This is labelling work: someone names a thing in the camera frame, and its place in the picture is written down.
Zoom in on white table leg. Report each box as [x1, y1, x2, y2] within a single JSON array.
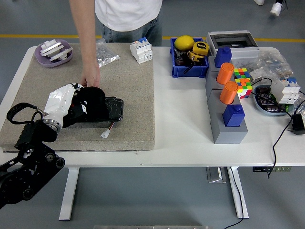
[[226, 166, 250, 219], [59, 167, 80, 221]]

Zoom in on light blue tray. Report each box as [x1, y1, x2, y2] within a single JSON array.
[[252, 84, 295, 117]]

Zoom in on silver metal bracket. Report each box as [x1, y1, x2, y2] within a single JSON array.
[[206, 166, 227, 184]]

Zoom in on blue plastic bin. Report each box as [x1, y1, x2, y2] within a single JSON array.
[[169, 37, 210, 78]]

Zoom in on purple tray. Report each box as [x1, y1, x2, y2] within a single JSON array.
[[34, 39, 73, 68]]

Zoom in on black adapter cord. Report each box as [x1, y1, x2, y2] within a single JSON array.
[[266, 112, 295, 179]]

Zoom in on glossy black panel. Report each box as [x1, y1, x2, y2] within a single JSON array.
[[76, 96, 124, 123]]

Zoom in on black hand tool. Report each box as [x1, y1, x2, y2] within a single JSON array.
[[174, 47, 194, 74]]

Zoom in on clear bag of parts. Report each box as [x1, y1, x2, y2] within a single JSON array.
[[247, 49, 295, 83], [296, 90, 305, 116]]

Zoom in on puzzle cube with white face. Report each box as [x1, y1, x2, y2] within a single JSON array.
[[234, 78, 253, 100]]

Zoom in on grey-brown mat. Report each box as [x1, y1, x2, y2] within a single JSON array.
[[0, 42, 156, 153]]

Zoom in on grey electrical enclosure box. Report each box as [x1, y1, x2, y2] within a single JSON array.
[[206, 30, 260, 67]]

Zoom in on multicoloured puzzle cube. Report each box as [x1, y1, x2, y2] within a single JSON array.
[[233, 68, 251, 83]]

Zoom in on table control panel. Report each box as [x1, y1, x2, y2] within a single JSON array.
[[252, 166, 292, 173]]

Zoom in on yellow lemon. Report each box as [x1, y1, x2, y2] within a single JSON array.
[[174, 35, 195, 51]]

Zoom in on person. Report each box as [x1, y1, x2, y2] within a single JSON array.
[[69, 0, 164, 88]]

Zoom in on white switch plate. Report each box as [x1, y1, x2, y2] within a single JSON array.
[[48, 47, 73, 62], [39, 40, 62, 57]]

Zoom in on orange cylinder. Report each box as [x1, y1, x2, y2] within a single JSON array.
[[219, 81, 239, 105], [215, 62, 235, 85]]

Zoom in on white connector with wires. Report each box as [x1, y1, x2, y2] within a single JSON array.
[[100, 121, 117, 138]]

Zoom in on clear bag of screws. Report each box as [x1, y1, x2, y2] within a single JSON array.
[[95, 38, 120, 68]]

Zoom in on dark electronic module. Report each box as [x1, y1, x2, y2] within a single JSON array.
[[255, 87, 286, 113]]

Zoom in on white circuit breaker blue levers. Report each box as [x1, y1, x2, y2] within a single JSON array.
[[129, 37, 153, 64], [270, 77, 301, 105]]

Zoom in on yellow black tape measure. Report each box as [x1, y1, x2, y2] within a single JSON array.
[[186, 51, 203, 63]]

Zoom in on black cable under table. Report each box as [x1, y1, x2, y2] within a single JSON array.
[[224, 167, 244, 229]]

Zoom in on black power adapter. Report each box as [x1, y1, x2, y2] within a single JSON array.
[[288, 114, 305, 136]]

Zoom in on blue block with knob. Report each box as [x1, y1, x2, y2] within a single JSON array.
[[222, 104, 245, 128], [213, 46, 232, 69]]

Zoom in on long grey holder base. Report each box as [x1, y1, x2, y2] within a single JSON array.
[[204, 56, 248, 145]]

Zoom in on person's hand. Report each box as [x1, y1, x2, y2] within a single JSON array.
[[79, 63, 101, 88]]

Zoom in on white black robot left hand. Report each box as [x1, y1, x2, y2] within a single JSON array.
[[44, 83, 91, 125]]

